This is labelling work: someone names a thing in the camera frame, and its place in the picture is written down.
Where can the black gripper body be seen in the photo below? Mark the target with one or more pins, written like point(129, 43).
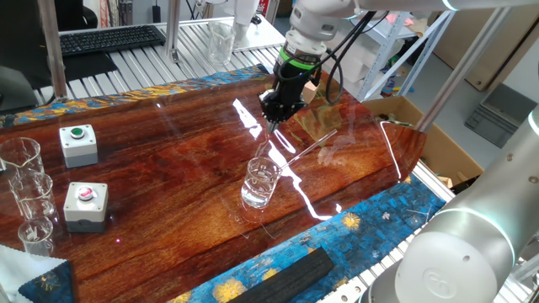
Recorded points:
point(295, 84)

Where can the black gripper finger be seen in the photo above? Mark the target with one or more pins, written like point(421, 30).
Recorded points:
point(271, 105)
point(292, 105)

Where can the clear glass stirring rod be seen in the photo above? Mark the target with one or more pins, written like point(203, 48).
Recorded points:
point(311, 146)

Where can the glass beaker with water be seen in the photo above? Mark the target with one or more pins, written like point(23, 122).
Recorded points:
point(259, 187)

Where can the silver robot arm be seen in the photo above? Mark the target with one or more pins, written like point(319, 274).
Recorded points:
point(455, 269)

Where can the tall empty glass beaker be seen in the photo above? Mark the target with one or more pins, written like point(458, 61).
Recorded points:
point(221, 44)

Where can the medium empty glass beaker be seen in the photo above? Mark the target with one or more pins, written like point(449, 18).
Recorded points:
point(35, 198)

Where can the large empty glass beaker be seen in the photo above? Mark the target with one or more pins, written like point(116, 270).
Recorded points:
point(23, 157)

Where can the small empty glass beaker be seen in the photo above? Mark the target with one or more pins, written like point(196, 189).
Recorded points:
point(35, 240)

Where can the light wooden cube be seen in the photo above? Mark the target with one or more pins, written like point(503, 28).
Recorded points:
point(311, 92)

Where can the flat aluminium plate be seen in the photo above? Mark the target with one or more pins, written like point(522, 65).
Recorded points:
point(265, 38)

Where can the white metal shelf rack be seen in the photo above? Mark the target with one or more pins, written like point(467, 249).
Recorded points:
point(377, 69)

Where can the white plastic stand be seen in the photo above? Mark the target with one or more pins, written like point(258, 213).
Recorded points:
point(245, 17)

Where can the glossy wood print mat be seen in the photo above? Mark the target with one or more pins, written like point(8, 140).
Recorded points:
point(168, 189)

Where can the blue starry night cloth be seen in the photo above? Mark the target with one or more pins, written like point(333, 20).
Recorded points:
point(379, 219)

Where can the black power adapter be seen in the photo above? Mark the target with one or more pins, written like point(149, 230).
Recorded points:
point(156, 13)

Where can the open cardboard box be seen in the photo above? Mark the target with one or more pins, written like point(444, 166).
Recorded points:
point(446, 147)

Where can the black computer keyboard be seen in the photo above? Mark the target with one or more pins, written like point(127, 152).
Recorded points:
point(113, 40)

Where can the black foam block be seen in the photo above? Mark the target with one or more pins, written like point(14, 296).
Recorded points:
point(286, 278)

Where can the black desk pad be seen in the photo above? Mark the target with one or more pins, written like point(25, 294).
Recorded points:
point(88, 65)

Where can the green push button box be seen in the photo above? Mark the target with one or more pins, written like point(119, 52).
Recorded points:
point(78, 145)

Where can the grey plastic crate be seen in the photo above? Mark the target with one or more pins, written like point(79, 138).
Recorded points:
point(492, 113)

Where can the brown cardboard panel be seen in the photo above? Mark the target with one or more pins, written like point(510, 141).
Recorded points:
point(497, 59)

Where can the red push button box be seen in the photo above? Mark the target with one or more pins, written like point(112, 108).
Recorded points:
point(86, 210)

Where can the black computer monitor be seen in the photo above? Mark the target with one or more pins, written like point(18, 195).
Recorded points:
point(19, 42)

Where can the aluminium frame post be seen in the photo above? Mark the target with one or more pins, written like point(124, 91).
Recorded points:
point(54, 50)
point(172, 29)

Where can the slanted aluminium frame strut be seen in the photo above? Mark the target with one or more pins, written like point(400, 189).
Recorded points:
point(458, 73)

